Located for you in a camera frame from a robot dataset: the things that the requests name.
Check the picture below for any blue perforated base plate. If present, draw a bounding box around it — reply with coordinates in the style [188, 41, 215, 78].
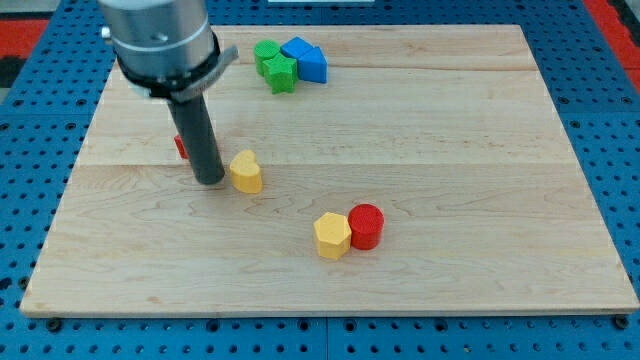
[1, 0, 639, 359]

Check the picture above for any wooden board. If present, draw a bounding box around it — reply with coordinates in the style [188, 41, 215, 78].
[21, 25, 639, 318]

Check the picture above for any yellow hexagon block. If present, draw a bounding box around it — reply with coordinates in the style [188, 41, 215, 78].
[313, 212, 352, 260]

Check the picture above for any green cylinder block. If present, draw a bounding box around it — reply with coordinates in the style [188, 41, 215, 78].
[253, 39, 280, 76]

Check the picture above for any blue triangle block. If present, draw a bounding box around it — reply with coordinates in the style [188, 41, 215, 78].
[297, 47, 328, 83]

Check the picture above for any red star block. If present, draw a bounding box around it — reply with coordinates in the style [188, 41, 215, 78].
[174, 135, 189, 159]

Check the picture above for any blue cube block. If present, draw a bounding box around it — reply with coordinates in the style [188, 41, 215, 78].
[280, 36, 314, 59]

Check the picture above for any yellow heart block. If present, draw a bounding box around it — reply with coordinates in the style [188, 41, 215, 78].
[229, 149, 263, 194]

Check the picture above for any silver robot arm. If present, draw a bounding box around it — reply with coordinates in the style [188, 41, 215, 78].
[98, 0, 239, 103]

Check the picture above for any red cylinder block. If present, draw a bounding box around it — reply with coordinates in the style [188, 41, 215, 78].
[348, 203, 385, 250]

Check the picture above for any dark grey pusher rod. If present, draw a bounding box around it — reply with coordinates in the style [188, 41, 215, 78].
[168, 95, 225, 185]

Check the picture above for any green star block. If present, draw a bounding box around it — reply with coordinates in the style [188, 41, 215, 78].
[262, 53, 298, 94]

